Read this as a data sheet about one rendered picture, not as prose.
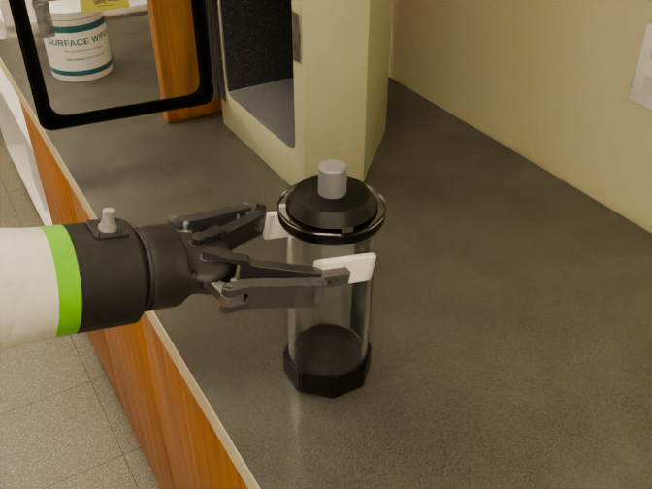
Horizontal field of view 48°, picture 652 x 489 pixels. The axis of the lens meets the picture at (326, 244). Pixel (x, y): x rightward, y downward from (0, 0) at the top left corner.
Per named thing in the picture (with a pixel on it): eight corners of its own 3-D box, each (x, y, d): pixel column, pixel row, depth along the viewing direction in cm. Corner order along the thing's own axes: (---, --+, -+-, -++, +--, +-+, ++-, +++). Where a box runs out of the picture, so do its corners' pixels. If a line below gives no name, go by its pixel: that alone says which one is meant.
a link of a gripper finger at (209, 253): (203, 244, 66) (202, 252, 65) (323, 260, 68) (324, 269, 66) (198, 280, 68) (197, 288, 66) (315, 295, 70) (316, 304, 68)
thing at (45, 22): (55, 37, 114) (48, 1, 111) (41, 39, 114) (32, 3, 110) (54, 33, 116) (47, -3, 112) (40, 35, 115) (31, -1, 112)
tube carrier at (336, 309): (342, 317, 91) (348, 167, 78) (392, 372, 83) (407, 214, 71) (265, 346, 86) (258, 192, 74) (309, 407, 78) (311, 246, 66)
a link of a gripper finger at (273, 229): (265, 240, 76) (261, 237, 76) (320, 233, 80) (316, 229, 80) (270, 214, 75) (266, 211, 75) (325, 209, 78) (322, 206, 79)
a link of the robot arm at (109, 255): (50, 302, 66) (79, 364, 60) (52, 187, 61) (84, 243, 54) (115, 292, 69) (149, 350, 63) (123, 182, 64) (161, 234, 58)
